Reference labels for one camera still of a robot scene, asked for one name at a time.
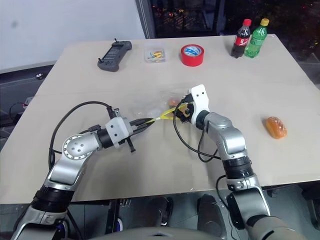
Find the grey window frame post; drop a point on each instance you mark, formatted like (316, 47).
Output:
(146, 18)

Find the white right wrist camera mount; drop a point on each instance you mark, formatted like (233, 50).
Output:
(200, 98)

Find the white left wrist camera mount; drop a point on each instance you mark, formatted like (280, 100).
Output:
(116, 130)

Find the green soda bottle yellow cap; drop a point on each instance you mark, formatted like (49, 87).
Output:
(256, 40)

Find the grey robot torso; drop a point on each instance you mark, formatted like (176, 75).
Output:
(160, 233)

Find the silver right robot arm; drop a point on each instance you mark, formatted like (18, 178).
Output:
(232, 150)

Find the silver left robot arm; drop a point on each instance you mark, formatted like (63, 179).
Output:
(72, 160)

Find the clear plastic box small parts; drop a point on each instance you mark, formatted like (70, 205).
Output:
(155, 53)

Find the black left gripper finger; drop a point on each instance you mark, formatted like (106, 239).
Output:
(142, 121)
(141, 129)

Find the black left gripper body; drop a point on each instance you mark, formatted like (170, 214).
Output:
(129, 140)

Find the cola bottle red cap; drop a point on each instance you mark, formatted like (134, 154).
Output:
(241, 40)

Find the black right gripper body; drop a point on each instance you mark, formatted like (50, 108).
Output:
(186, 111)

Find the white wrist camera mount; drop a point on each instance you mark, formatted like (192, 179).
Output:
(200, 98)
(116, 130)

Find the red tape roll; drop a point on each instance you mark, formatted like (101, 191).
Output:
(192, 55)

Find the dark rounded shape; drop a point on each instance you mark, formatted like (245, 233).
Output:
(210, 215)
(162, 212)

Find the orange snack bun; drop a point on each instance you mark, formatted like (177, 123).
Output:
(276, 127)
(172, 102)

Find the dark grey remote controller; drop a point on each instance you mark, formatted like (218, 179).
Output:
(115, 56)

